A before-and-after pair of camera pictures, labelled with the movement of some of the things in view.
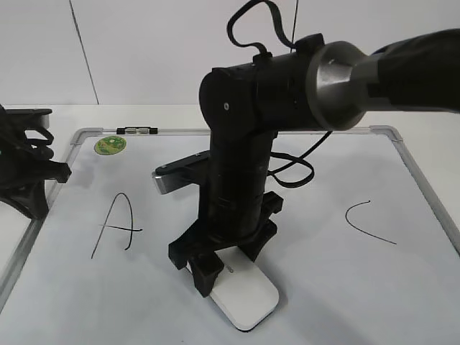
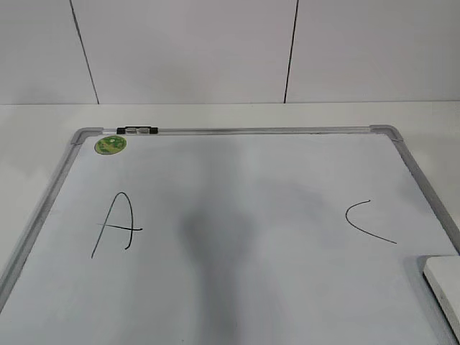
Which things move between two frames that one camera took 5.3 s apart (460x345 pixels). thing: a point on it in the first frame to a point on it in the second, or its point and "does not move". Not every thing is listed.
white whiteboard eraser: x=242 y=292 to x=443 y=274
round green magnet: x=110 y=145 does not move
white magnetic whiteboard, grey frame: x=361 y=254 does not move
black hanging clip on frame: x=137 y=130 does not move
